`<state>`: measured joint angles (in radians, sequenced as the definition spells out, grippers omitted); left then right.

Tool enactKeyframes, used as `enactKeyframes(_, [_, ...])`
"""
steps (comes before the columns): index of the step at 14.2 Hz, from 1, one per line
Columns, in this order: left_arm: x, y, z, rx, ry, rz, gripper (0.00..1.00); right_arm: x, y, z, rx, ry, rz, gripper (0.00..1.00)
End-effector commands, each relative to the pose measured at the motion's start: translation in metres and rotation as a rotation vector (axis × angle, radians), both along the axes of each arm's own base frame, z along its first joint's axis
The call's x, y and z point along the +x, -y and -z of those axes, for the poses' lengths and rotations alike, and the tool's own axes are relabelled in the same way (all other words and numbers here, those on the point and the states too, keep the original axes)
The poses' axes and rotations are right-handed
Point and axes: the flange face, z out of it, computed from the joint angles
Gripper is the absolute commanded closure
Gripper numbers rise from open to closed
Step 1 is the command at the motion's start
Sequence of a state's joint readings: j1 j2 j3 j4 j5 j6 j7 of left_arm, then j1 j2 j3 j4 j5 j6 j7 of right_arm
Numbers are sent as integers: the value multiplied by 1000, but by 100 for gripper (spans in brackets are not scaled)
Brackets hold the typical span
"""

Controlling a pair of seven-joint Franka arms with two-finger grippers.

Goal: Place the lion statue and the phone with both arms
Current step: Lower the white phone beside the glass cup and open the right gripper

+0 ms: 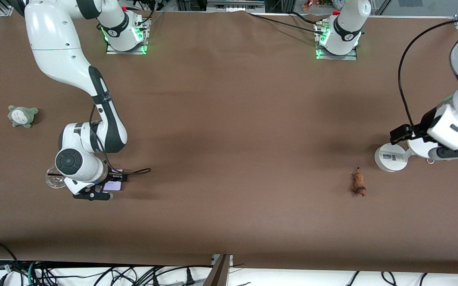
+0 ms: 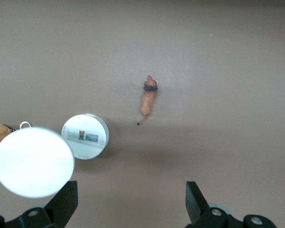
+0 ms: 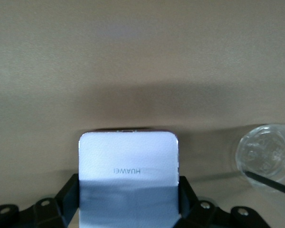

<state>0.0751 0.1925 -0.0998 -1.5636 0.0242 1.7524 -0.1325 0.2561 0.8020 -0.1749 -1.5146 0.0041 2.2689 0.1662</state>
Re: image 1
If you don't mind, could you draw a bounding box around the small brown lion statue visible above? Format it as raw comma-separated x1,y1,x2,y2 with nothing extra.
351,167,367,197

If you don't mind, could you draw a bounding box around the clear plastic cup with lid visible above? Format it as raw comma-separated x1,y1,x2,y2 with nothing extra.
45,166,67,189

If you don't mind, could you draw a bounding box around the grey-green Totoro plush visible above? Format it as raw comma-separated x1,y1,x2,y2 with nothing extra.
8,105,39,129

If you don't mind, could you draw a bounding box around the brown table cover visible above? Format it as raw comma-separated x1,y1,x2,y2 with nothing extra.
0,8,458,274

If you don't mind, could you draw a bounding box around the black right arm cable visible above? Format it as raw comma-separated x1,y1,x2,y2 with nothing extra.
89,103,152,178

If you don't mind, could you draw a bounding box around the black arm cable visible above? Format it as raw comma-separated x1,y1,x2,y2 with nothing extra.
89,103,152,178
398,17,458,127

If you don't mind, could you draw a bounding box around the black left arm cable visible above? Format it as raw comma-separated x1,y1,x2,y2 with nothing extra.
398,17,458,127

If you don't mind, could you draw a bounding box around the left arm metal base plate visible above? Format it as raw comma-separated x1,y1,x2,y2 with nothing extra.
315,21,358,61

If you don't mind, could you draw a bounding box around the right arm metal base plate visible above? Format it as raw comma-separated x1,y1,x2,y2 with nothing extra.
105,16,149,56

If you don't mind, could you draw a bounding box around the metal camera post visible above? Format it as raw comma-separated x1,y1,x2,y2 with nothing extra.
203,254,234,286

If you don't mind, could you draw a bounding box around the short black base cable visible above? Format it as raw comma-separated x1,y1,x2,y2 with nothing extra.
290,11,326,24

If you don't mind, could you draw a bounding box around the long black base cable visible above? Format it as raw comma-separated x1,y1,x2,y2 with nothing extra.
248,14,325,35

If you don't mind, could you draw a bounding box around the black cable bundle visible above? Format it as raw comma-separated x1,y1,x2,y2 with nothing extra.
126,0,165,25

